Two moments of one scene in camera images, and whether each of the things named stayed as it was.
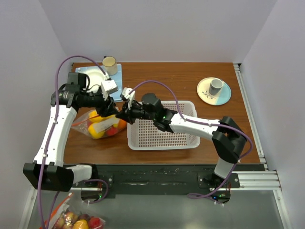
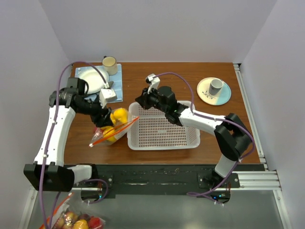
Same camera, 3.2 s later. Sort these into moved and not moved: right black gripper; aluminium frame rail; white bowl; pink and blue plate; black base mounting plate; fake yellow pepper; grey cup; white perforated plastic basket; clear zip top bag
Moved: fake yellow pepper; right black gripper; clear zip top bag
Not moved: pink and blue plate; black base mounting plate; white bowl; white perforated plastic basket; grey cup; aluminium frame rail
